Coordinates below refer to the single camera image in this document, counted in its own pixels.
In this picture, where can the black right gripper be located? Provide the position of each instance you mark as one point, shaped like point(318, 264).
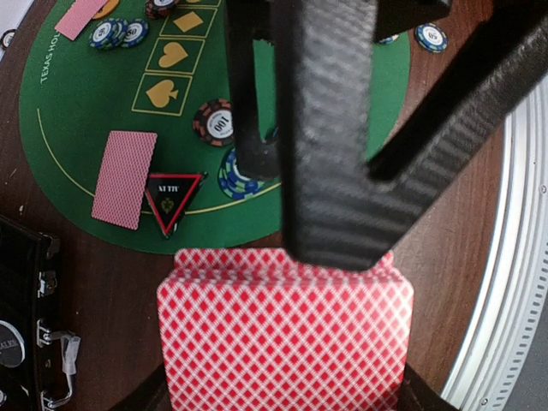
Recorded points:
point(341, 209)

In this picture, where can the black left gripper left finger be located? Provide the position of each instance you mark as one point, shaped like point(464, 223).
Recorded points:
point(152, 394)

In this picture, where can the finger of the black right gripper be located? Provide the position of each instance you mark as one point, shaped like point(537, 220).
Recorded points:
point(245, 21)

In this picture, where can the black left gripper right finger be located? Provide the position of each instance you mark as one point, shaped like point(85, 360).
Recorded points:
point(416, 395)

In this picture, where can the red card deck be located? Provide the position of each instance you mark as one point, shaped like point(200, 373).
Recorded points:
point(253, 329)

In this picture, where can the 50 chip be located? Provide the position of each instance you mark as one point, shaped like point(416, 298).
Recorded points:
point(431, 38)
point(233, 183)

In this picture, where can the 50 chips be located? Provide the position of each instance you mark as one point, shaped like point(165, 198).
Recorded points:
point(114, 33)

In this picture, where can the orange big blind button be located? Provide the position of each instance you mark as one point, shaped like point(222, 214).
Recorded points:
point(106, 9)

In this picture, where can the dealt card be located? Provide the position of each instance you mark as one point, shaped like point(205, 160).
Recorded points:
point(122, 178)
point(77, 17)

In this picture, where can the black poker chip case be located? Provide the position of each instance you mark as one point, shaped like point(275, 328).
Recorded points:
point(30, 302)

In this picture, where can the clear acrylic dealer button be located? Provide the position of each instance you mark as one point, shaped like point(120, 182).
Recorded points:
point(12, 346)

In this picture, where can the green round poker mat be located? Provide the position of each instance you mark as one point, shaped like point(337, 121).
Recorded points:
point(72, 96)

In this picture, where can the red triangular all-in marker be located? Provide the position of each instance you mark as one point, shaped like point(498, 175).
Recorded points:
point(170, 195)

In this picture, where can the aluminium front rail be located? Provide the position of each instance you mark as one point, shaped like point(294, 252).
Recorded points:
point(507, 314)

